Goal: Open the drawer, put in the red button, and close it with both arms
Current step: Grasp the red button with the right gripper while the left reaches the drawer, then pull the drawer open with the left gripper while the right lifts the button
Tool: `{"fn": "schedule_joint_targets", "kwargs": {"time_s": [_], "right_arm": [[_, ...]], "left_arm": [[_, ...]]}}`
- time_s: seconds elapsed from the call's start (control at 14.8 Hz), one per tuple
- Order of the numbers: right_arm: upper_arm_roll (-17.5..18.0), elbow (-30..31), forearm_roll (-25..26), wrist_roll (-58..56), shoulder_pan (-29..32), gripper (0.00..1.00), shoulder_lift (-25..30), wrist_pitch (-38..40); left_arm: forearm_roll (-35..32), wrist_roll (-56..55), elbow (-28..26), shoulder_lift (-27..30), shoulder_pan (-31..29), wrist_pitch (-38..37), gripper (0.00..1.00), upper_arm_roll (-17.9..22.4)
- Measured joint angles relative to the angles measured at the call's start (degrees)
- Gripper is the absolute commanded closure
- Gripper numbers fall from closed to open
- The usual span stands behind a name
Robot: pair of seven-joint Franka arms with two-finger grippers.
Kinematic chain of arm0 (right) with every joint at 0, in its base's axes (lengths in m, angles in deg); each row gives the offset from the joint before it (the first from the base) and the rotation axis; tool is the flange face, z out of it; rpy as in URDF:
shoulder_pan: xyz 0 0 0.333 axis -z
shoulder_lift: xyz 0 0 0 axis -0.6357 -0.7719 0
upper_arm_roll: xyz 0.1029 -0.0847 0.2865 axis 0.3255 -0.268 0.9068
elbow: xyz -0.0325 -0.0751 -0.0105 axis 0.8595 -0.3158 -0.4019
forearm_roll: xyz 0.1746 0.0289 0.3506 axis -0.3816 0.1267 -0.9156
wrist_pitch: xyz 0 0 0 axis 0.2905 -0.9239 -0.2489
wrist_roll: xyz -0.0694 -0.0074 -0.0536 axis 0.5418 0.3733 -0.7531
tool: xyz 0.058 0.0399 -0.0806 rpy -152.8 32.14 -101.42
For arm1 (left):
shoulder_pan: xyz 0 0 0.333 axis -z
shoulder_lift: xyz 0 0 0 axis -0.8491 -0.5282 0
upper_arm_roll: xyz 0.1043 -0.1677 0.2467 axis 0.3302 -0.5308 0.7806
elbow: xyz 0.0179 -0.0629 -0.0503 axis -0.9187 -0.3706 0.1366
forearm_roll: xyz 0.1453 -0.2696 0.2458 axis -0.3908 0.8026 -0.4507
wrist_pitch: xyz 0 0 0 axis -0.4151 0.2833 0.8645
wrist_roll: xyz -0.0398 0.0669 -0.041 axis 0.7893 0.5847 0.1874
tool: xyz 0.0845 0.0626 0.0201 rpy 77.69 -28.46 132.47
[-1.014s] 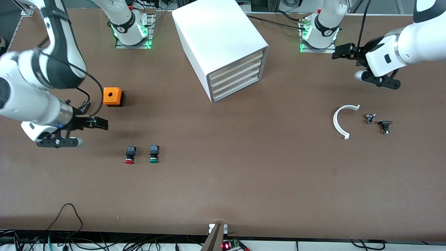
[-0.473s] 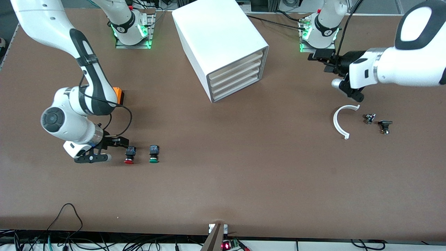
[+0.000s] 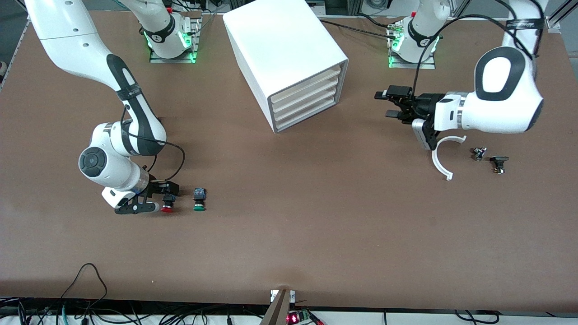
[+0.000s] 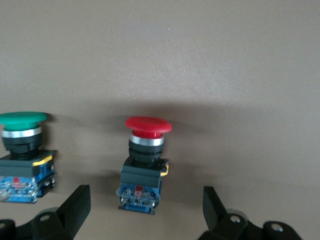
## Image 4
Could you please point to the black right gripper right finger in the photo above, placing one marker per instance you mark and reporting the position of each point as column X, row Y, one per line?
column 215, row 215

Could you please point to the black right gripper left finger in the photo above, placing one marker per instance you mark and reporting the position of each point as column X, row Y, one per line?
column 72, row 212

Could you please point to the red mushroom push button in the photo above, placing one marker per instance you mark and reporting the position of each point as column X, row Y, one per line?
column 145, row 172

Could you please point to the green mushroom push button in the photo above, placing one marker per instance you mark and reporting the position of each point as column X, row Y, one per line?
column 22, row 170

